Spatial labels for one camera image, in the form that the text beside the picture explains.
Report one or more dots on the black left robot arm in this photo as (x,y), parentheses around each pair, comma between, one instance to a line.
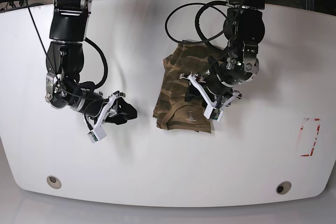
(199,73)

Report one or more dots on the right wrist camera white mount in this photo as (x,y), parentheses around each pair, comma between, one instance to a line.
(108,108)

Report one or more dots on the red tape rectangle marking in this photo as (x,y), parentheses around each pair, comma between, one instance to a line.
(308,136)

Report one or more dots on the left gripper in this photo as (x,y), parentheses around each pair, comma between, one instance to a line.
(215,87)

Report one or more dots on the right table grommet hole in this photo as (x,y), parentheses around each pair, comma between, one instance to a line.
(283,188)

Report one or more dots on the camouflage T-shirt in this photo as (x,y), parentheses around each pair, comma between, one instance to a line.
(172,111)

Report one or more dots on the table grommet hole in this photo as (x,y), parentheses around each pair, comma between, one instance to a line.
(283,188)
(53,182)

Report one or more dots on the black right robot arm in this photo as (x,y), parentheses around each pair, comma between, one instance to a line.
(65,61)

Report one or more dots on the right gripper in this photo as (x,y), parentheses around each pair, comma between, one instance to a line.
(125,112)

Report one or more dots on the left table grommet hole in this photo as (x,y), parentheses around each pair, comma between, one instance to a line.
(53,182)

